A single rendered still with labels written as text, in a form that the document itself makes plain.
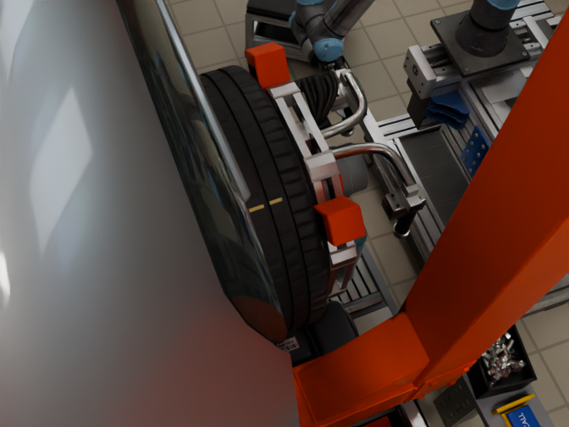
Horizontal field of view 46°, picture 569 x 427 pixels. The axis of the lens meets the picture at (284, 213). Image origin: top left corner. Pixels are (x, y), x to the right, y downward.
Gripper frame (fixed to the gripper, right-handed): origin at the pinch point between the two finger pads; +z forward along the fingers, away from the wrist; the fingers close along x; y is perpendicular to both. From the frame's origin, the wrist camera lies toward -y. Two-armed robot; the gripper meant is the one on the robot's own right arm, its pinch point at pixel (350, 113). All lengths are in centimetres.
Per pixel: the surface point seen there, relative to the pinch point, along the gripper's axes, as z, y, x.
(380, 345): 61, -1, -21
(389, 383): 69, -3, -22
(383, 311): 35, -75, 7
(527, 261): 71, 60, -13
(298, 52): -79, -69, 23
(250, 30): -91, -62, 6
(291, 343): 43, -40, -33
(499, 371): 74, -27, 13
